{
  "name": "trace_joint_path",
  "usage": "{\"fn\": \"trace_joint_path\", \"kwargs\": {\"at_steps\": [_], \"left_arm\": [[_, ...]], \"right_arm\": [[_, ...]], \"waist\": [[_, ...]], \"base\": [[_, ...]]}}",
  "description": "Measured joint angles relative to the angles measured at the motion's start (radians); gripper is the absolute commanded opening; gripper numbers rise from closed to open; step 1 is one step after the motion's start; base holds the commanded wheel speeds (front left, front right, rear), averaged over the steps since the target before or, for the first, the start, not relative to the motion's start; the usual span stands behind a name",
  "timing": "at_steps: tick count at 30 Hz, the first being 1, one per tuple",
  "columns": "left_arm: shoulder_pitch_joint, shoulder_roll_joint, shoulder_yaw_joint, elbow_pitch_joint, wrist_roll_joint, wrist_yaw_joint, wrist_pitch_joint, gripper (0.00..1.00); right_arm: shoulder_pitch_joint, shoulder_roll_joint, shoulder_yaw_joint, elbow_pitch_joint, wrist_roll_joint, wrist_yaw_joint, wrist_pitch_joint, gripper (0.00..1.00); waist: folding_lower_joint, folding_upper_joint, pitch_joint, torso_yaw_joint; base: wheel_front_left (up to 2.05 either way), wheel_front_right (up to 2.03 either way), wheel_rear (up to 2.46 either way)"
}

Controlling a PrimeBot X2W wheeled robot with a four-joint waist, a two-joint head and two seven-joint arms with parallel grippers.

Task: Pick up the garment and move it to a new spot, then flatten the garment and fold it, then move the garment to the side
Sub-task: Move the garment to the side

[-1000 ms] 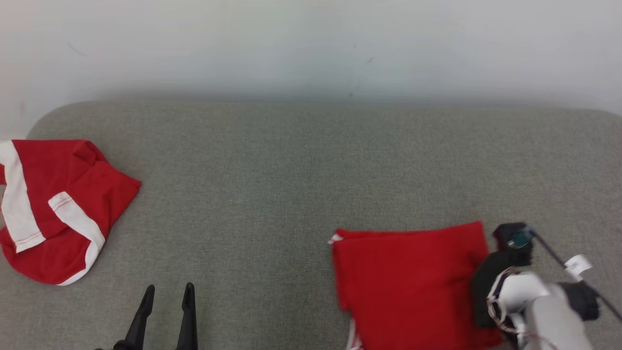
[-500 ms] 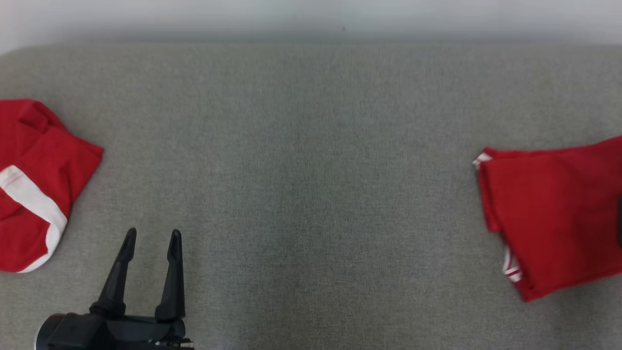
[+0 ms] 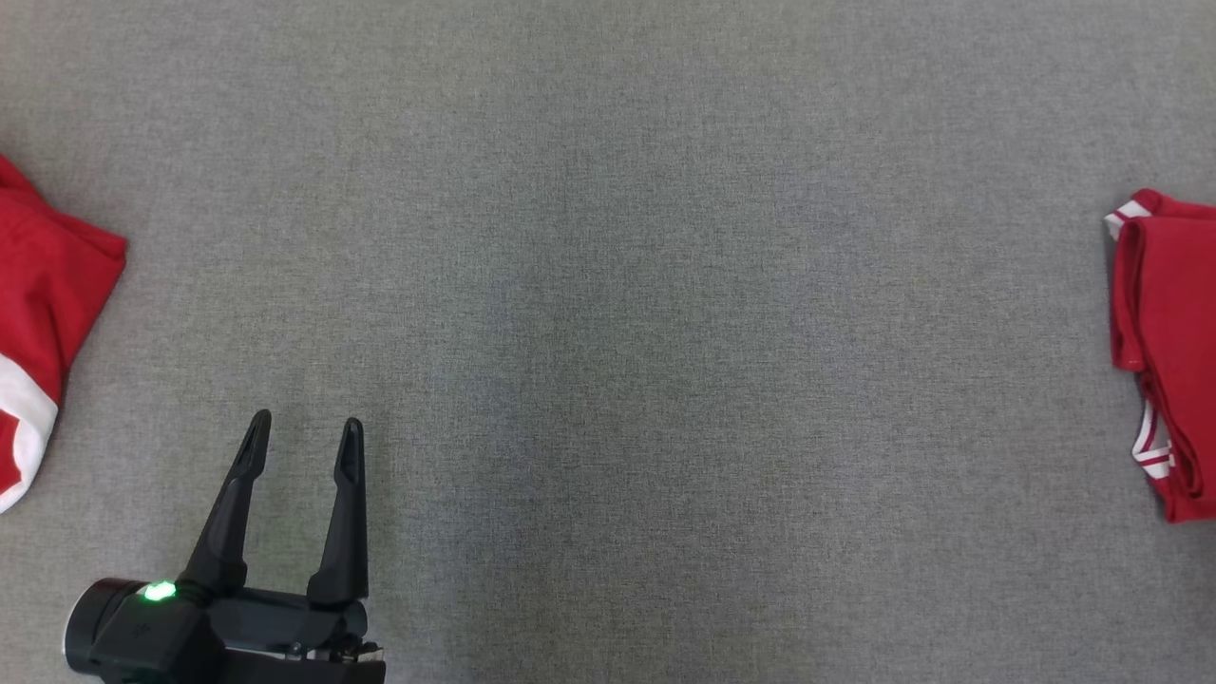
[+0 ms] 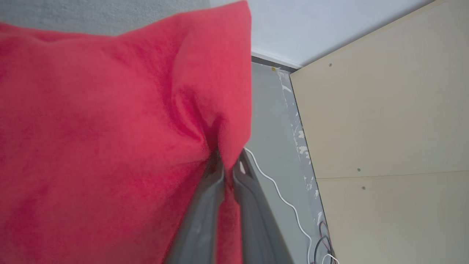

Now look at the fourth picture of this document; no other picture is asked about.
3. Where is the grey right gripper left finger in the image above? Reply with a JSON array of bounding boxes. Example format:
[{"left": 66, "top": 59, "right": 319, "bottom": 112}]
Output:
[{"left": 163, "top": 154, "right": 225, "bottom": 264}]

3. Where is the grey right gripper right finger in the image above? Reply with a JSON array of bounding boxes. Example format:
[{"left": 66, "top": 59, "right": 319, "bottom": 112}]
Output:
[{"left": 232, "top": 150, "right": 293, "bottom": 264}]

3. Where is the red basketball shorts white trim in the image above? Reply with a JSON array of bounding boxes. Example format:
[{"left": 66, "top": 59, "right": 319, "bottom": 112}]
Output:
[{"left": 0, "top": 0, "right": 253, "bottom": 264}]

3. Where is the beige wooden panel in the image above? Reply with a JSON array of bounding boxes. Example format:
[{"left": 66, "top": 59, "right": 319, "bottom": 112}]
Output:
[{"left": 289, "top": 0, "right": 469, "bottom": 264}]

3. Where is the white baseboard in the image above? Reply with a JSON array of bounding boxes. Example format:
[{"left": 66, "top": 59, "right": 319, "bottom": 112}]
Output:
[{"left": 251, "top": 48, "right": 303, "bottom": 70}]

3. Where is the white thin cable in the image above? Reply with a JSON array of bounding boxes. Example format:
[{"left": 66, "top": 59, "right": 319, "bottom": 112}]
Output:
[{"left": 244, "top": 147, "right": 313, "bottom": 264}]

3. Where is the red thin cable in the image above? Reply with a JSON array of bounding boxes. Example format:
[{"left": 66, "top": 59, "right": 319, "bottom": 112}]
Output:
[{"left": 318, "top": 221, "right": 332, "bottom": 257}]

